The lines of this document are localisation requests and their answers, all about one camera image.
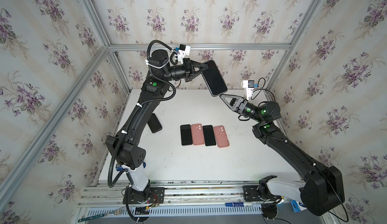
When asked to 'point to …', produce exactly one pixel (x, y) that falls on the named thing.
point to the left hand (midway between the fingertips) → (208, 67)
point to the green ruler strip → (91, 217)
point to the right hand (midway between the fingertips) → (226, 97)
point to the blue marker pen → (238, 204)
